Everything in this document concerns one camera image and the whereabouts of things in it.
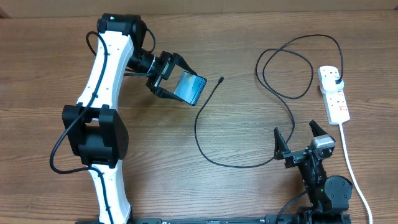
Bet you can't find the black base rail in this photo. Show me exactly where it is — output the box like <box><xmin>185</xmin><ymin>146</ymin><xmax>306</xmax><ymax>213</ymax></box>
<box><xmin>75</xmin><ymin>215</ymin><xmax>352</xmax><ymax>224</ymax></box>

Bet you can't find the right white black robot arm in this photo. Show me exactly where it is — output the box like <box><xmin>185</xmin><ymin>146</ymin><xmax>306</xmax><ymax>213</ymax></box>
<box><xmin>265</xmin><ymin>120</ymin><xmax>353</xmax><ymax>223</ymax></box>

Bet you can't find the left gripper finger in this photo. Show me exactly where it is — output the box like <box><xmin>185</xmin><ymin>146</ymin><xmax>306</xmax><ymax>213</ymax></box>
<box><xmin>155</xmin><ymin>87</ymin><xmax>183</xmax><ymax>102</ymax></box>
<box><xmin>173</xmin><ymin>53</ymin><xmax>197</xmax><ymax>75</ymax></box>

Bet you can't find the blue Samsung Galaxy smartphone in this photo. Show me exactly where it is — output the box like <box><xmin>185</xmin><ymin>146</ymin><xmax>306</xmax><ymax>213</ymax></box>
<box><xmin>174</xmin><ymin>72</ymin><xmax>207</xmax><ymax>106</ymax></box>

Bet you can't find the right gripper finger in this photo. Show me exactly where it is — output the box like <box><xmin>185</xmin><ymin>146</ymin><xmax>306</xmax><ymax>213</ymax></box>
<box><xmin>309</xmin><ymin>120</ymin><xmax>335</xmax><ymax>141</ymax></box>
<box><xmin>274</xmin><ymin>128</ymin><xmax>291</xmax><ymax>160</ymax></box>

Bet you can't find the white charger plug adapter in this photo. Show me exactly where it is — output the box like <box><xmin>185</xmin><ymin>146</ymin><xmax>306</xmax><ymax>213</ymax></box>
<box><xmin>320</xmin><ymin>77</ymin><xmax>345</xmax><ymax>94</ymax></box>

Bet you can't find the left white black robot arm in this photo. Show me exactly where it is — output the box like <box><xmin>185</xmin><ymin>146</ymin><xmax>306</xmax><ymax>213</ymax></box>
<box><xmin>60</xmin><ymin>14</ymin><xmax>207</xmax><ymax>223</ymax></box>

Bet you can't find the white power strip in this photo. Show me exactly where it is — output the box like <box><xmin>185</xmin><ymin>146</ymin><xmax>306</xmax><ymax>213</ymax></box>
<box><xmin>318</xmin><ymin>65</ymin><xmax>350</xmax><ymax>125</ymax></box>

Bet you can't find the white power strip cord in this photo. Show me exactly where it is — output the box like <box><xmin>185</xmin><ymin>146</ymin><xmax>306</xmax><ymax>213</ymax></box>
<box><xmin>338</xmin><ymin>122</ymin><xmax>374</xmax><ymax>224</ymax></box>

